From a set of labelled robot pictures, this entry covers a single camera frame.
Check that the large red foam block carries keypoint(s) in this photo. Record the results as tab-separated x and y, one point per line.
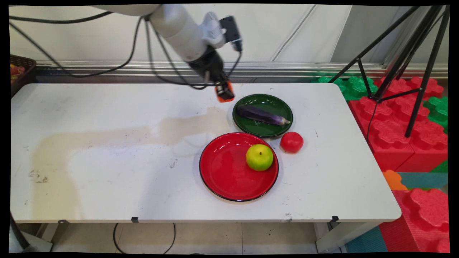
426	148
385	132

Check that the flat red foam block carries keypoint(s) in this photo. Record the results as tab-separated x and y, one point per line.
398	86

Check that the red plate with black rim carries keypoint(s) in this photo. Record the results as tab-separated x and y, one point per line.
224	168

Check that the red toy in basket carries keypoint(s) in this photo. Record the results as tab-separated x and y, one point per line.
16	71

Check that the dark woven basket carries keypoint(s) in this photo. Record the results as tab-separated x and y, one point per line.
21	80

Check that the grey table edge bracket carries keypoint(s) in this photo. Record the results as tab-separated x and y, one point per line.
63	221

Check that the purple toy eggplant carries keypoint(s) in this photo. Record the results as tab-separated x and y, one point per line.
260	114

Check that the dark green plate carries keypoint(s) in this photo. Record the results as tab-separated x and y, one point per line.
251	127

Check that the white table leg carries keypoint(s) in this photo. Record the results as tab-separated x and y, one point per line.
340	236

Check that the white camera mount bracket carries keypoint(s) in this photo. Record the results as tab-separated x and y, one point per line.
212	30

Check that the black tripod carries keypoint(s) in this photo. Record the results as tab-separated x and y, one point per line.
425	64

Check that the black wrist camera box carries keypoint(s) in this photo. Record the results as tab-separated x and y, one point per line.
231	30

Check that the aluminium wall rail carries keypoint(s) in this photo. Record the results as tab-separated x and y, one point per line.
287	68

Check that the orange foam block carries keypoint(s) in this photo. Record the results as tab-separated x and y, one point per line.
393	180

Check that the green foam block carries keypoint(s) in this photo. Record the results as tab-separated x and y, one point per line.
349	86
438	111

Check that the tall red foam block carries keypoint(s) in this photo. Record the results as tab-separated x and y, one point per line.
419	222

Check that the red toy tomato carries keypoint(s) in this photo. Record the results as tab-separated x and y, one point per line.
291	142

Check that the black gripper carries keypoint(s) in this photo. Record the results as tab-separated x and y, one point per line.
211	68

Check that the teal foam mat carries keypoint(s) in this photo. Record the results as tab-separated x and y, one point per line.
425	180

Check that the green toy apple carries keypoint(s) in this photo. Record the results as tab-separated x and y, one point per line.
259	157

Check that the grey table leg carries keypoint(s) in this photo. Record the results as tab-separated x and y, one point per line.
39	242

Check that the orange toy carrot piece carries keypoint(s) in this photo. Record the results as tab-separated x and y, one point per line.
226	100

